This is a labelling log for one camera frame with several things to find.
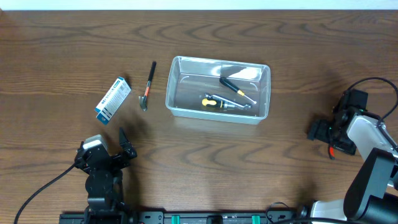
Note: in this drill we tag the slim black yellow screwdriver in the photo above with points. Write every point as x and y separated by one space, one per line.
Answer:
235 88

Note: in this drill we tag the small black orange hammer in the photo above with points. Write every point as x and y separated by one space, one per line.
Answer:
143 98

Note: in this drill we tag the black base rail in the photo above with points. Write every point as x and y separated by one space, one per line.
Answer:
273 216

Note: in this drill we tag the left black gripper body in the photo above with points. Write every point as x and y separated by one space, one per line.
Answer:
122 162

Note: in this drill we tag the red handled pliers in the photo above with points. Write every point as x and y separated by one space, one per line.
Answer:
331 152

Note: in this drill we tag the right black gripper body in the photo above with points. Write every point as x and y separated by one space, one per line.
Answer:
327 132

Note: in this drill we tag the stubby yellow black screwdriver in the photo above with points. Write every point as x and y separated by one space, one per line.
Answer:
221 104

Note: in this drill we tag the white blue cardboard box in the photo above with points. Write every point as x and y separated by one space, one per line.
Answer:
112 100

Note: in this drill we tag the silver wrench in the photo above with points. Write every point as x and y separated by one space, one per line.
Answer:
246 106

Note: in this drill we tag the clear plastic container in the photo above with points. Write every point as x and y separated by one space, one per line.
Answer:
190 78

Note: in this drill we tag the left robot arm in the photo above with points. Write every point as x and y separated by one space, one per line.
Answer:
104 184

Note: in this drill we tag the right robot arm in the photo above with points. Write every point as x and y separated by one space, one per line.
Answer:
354 129

